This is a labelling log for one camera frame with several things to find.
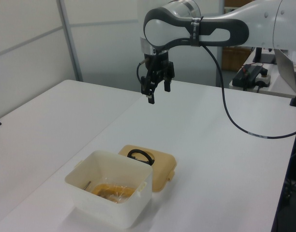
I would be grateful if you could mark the white plastic tool case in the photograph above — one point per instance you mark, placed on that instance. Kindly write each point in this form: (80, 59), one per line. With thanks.
(107, 207)

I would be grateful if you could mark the yellow C-clamp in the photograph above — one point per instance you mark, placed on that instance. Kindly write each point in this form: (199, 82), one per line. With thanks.
(107, 189)

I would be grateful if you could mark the emergency stop button box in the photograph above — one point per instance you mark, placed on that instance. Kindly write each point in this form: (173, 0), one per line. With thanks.
(263, 81)

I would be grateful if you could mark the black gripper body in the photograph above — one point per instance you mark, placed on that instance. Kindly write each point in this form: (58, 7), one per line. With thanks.
(160, 67)

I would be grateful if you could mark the beige tool case lid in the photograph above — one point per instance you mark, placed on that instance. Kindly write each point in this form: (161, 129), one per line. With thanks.
(160, 166)

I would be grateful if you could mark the silver laptop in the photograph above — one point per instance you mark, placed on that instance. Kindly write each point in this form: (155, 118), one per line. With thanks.
(287, 70)

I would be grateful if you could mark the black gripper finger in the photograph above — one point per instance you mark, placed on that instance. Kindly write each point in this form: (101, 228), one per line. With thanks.
(151, 93)
(167, 85)

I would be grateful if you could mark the black power supply box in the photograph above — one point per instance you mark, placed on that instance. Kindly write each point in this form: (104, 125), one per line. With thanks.
(244, 76)

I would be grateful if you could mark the clear plastic bag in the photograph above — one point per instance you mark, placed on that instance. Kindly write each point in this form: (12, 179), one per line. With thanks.
(119, 191)

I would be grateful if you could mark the grey partition post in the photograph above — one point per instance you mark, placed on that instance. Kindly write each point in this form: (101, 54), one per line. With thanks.
(71, 41)

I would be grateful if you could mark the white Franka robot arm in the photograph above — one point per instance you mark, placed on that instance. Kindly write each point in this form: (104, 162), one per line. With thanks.
(235, 26)

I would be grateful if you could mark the brown cardboard box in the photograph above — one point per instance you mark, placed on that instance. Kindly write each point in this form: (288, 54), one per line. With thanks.
(235, 59)

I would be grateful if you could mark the black monitor stand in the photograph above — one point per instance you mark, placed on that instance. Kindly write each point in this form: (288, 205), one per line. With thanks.
(259, 56)

